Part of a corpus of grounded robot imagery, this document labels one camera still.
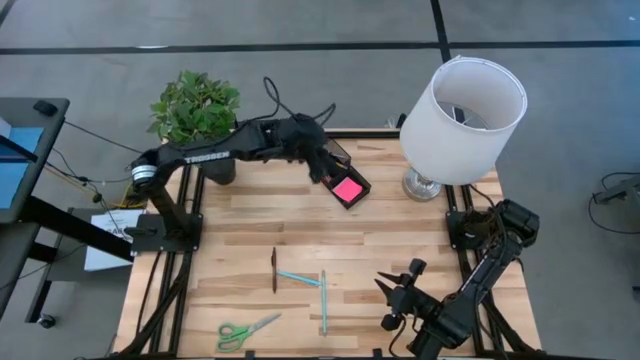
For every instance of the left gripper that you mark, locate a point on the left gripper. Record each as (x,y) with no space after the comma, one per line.
(300,137)

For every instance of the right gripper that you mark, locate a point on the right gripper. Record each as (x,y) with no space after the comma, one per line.
(410,300)

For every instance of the black mesh desk organizer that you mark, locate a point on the black mesh desk organizer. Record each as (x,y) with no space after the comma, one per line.
(341,151)

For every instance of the pink sticky note pad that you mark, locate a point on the pink sticky note pad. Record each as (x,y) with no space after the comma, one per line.
(348,190)

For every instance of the teal pen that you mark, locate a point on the teal pen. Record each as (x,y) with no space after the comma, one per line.
(299,278)

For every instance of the brown pen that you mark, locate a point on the brown pen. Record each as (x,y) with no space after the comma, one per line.
(274,272)

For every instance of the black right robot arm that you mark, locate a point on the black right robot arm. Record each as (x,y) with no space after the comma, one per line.
(475,295)

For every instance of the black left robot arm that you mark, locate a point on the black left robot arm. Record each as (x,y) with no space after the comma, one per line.
(210,156)

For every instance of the silver lamp base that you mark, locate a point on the silver lamp base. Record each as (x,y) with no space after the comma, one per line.
(420,190)

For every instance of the black plant pot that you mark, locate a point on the black plant pot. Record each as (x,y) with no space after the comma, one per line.
(220,174)

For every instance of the white lamp shade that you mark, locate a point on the white lamp shade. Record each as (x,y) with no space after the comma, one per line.
(450,145)

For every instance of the green leafy plant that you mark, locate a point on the green leafy plant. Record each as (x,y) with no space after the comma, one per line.
(195,107)

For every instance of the white paper sheet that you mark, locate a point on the white paper sheet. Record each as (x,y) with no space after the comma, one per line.
(100,260)

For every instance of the grey side desk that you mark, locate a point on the grey side desk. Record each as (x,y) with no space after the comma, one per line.
(50,125)

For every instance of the black computer mouse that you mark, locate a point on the black computer mouse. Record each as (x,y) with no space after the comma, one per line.
(45,107)

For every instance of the blue desk pad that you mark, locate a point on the blue desk pad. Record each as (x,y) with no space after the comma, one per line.
(20,180)

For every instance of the black caster wheel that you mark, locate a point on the black caster wheel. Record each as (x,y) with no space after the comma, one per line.
(46,321)

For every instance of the black aluminium table frame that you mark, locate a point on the black aluminium table frame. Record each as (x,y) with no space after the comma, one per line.
(370,134)

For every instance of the black table edge bracket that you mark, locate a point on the black table edge bracket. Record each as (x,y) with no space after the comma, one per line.
(249,355)
(377,354)

